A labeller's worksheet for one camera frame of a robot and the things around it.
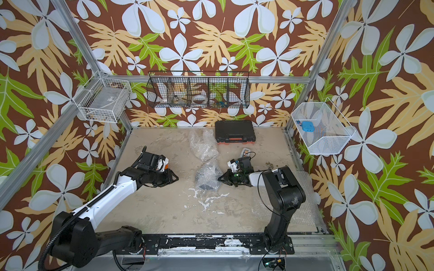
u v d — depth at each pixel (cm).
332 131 77
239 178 79
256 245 74
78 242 40
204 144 101
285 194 49
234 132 118
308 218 82
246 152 101
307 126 86
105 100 86
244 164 80
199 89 98
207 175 90
